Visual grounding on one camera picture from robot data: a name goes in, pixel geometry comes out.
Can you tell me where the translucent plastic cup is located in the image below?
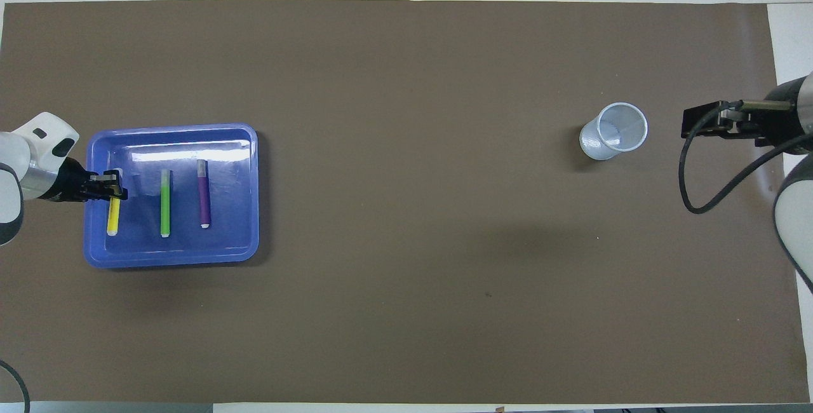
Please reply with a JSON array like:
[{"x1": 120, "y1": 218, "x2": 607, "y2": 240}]
[{"x1": 579, "y1": 102, "x2": 649, "y2": 161}]

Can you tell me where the green pen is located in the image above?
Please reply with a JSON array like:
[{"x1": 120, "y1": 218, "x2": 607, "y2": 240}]
[{"x1": 160, "y1": 169, "x2": 172, "y2": 238}]

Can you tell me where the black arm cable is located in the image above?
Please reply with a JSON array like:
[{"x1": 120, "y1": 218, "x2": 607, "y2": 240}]
[
  {"x1": 678, "y1": 100, "x2": 813, "y2": 214},
  {"x1": 0, "y1": 359, "x2": 31, "y2": 413}
]

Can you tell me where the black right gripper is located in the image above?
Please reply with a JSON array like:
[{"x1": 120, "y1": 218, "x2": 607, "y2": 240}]
[{"x1": 682, "y1": 79, "x2": 810, "y2": 147}]

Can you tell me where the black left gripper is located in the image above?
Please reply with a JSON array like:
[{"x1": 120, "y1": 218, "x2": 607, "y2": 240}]
[{"x1": 58, "y1": 160, "x2": 128, "y2": 203}]

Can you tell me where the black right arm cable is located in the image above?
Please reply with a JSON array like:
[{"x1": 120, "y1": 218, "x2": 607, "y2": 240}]
[{"x1": 678, "y1": 100, "x2": 813, "y2": 214}]

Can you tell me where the purple pen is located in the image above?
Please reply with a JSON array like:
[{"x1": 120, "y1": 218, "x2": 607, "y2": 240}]
[{"x1": 197, "y1": 159, "x2": 212, "y2": 229}]

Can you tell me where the blue plastic tray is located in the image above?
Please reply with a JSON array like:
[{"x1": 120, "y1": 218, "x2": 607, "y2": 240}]
[{"x1": 84, "y1": 123, "x2": 260, "y2": 269}]

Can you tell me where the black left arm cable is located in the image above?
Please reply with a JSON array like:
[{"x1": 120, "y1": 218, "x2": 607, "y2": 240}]
[{"x1": 0, "y1": 359, "x2": 31, "y2": 413}]

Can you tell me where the brown table mat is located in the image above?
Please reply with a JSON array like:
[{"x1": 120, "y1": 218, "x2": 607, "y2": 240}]
[{"x1": 0, "y1": 0, "x2": 793, "y2": 404}]

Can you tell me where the yellow pen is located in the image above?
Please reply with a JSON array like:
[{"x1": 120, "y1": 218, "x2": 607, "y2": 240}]
[{"x1": 106, "y1": 175, "x2": 121, "y2": 236}]

